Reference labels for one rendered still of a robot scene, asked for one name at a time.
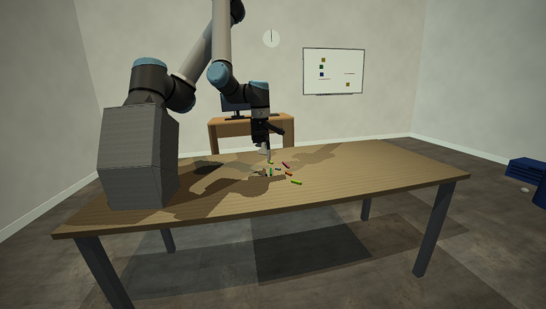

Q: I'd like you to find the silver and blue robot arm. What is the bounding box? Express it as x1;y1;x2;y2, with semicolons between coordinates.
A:
122;0;270;118

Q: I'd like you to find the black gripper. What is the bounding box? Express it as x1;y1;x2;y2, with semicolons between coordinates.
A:
250;117;270;164

